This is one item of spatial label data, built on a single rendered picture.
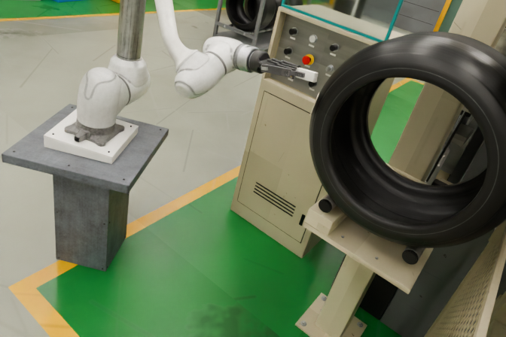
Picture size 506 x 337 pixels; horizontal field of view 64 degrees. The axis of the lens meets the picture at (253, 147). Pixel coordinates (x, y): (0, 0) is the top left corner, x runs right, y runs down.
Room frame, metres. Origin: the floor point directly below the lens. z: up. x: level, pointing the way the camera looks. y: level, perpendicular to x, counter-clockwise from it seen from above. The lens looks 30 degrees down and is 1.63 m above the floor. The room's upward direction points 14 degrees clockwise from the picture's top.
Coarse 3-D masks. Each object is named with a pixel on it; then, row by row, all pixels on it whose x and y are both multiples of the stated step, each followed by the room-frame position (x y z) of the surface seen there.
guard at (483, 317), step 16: (480, 256) 1.13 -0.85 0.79; (496, 256) 0.93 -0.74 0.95; (480, 272) 0.98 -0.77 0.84; (496, 272) 0.80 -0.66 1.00; (464, 288) 1.06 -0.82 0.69; (480, 288) 0.85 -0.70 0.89; (496, 288) 0.74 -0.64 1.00; (448, 304) 1.13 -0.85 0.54; (464, 304) 0.90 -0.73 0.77; (480, 304) 0.75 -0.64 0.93; (448, 320) 0.96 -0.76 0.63; (464, 320) 0.78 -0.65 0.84; (480, 320) 0.63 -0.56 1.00; (432, 336) 1.03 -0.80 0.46; (448, 336) 0.83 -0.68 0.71; (464, 336) 0.69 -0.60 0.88; (480, 336) 0.59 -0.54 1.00
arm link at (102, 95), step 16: (96, 80) 1.41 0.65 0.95; (112, 80) 1.44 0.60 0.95; (80, 96) 1.40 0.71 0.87; (96, 96) 1.39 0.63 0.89; (112, 96) 1.42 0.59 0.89; (128, 96) 1.53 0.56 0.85; (80, 112) 1.39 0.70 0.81; (96, 112) 1.38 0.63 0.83; (112, 112) 1.43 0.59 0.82; (96, 128) 1.39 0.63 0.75
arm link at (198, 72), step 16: (160, 0) 1.37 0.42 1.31; (160, 16) 1.34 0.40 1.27; (176, 32) 1.32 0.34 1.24; (176, 48) 1.27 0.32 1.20; (176, 64) 1.25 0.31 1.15; (192, 64) 1.23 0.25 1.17; (208, 64) 1.26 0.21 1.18; (176, 80) 1.20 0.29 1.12; (192, 80) 1.20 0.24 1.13; (208, 80) 1.23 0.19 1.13; (192, 96) 1.20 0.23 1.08
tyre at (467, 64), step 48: (384, 48) 1.04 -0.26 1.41; (432, 48) 0.98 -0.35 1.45; (480, 48) 1.03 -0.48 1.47; (336, 96) 1.05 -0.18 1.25; (480, 96) 0.89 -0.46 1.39; (336, 144) 1.21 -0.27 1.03; (336, 192) 1.00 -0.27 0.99; (384, 192) 1.17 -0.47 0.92; (432, 192) 1.13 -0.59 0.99; (480, 192) 0.83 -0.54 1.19; (432, 240) 0.86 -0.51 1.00
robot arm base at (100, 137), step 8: (72, 128) 1.39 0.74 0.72; (80, 128) 1.39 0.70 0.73; (88, 128) 1.38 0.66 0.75; (112, 128) 1.45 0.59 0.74; (120, 128) 1.51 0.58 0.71; (80, 136) 1.34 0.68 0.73; (88, 136) 1.37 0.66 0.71; (96, 136) 1.39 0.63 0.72; (104, 136) 1.40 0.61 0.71; (112, 136) 1.44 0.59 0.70; (96, 144) 1.36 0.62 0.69; (104, 144) 1.37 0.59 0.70
